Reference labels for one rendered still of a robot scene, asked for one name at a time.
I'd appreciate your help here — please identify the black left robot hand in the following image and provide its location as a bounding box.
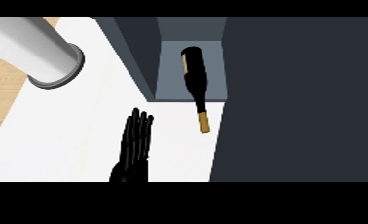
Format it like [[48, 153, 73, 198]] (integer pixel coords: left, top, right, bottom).
[[107, 107, 155, 183]]

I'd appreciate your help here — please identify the black wine bottle gold neck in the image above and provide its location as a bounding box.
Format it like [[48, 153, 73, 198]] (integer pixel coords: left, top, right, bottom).
[[180, 46, 212, 135]]

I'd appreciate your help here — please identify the flat dark grey cabinet door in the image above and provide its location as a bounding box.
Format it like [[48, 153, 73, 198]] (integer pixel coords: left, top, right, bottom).
[[208, 16, 368, 183]]

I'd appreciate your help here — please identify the dark grey open cabinet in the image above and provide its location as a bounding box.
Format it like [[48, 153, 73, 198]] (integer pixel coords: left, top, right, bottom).
[[91, 16, 230, 103]]

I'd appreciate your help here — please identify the pale grey cylinder dark rim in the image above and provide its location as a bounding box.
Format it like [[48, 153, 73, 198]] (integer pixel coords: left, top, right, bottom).
[[0, 16, 85, 91]]

